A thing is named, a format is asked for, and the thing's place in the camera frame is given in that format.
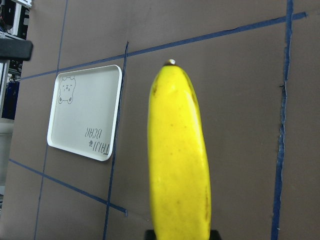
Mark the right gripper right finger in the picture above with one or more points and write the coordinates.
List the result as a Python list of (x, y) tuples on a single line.
[(214, 235)]

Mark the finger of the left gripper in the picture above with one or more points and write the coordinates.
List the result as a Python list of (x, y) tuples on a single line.
[(14, 49)]

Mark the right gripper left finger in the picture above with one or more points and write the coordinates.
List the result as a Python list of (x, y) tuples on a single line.
[(150, 234)]

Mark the white bear-print tray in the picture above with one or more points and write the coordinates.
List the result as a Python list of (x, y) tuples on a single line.
[(84, 111)]

